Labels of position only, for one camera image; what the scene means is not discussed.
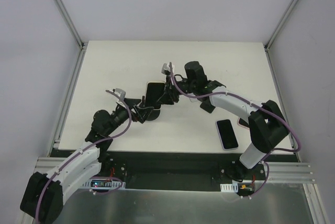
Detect black clamp phone stand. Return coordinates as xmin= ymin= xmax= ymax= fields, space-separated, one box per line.
xmin=140 ymin=96 xmax=161 ymax=121

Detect cream case phone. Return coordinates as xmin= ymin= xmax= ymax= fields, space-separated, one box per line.
xmin=144 ymin=82 xmax=165 ymax=110

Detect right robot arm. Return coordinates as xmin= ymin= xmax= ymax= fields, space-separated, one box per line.
xmin=158 ymin=61 xmax=291 ymax=180

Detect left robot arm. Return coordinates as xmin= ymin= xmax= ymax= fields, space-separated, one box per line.
xmin=20 ymin=98 xmax=154 ymax=223

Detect silver folding phone stand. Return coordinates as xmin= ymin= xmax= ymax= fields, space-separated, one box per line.
xmin=189 ymin=96 xmax=202 ymax=103

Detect black folding phone stand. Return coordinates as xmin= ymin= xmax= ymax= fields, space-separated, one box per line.
xmin=200 ymin=100 xmax=215 ymax=114

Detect lilac case phone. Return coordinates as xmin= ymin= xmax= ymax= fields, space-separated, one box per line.
xmin=216 ymin=119 xmax=239 ymax=150

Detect pink case phone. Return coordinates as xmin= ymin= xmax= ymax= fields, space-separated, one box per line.
xmin=238 ymin=118 xmax=250 ymax=129

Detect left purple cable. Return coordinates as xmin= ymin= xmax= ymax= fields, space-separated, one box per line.
xmin=35 ymin=90 xmax=131 ymax=222

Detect purple cable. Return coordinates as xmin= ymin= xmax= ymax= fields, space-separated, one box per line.
xmin=35 ymin=90 xmax=131 ymax=222
xmin=169 ymin=63 xmax=302 ymax=154

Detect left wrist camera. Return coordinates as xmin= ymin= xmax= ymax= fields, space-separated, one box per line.
xmin=105 ymin=88 xmax=126 ymax=103

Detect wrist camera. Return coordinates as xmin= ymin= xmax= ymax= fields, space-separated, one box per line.
xmin=105 ymin=88 xmax=126 ymax=103
xmin=161 ymin=62 xmax=175 ymax=76

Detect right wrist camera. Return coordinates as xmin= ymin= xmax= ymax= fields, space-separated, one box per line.
xmin=161 ymin=62 xmax=175 ymax=76

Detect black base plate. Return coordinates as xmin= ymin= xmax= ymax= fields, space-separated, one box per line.
xmin=49 ymin=149 xmax=300 ymax=191

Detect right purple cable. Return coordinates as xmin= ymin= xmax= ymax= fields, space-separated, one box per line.
xmin=169 ymin=63 xmax=302 ymax=154

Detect left aluminium frame post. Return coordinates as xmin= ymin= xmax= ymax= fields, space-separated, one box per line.
xmin=39 ymin=0 xmax=87 ymax=49

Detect aluminium frame post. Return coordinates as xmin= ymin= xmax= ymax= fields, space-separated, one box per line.
xmin=39 ymin=0 xmax=87 ymax=49
xmin=264 ymin=0 xmax=317 ymax=51

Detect right aluminium frame post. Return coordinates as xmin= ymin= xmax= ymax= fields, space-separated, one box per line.
xmin=264 ymin=0 xmax=317 ymax=51

